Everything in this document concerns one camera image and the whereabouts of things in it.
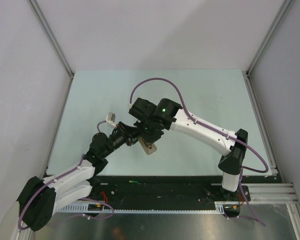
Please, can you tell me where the right aluminium frame post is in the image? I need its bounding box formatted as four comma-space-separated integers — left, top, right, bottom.
245, 0, 295, 78

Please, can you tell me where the left aluminium frame post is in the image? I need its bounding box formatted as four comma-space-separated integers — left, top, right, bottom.
27, 0, 75, 80

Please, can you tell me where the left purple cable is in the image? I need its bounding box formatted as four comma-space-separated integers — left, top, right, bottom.
17, 119, 115, 231

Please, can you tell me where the grey slotted cable duct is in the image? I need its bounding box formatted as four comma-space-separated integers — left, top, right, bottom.
57, 201, 227, 214

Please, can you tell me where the green battery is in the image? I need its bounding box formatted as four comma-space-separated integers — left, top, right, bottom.
128, 180, 139, 184

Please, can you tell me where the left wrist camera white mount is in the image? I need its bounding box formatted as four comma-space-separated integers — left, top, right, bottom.
106, 112, 117, 129

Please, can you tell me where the white remote control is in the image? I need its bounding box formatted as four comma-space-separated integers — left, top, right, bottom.
138, 137, 157, 155

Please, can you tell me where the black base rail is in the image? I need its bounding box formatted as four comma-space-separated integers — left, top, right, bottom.
87, 176, 242, 212

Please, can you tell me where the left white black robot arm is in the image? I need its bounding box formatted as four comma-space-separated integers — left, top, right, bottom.
17, 122, 141, 232

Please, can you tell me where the aluminium frame post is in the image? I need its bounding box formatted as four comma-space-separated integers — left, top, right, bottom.
27, 0, 75, 80
245, 0, 295, 78

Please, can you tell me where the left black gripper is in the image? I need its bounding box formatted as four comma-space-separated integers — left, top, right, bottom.
101, 121, 142, 158

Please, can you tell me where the purple cable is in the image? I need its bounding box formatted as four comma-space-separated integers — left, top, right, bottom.
128, 77, 270, 227
17, 119, 115, 231

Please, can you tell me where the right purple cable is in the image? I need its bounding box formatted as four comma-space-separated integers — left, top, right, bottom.
128, 77, 270, 227

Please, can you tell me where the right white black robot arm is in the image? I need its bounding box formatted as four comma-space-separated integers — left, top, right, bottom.
129, 98, 248, 201

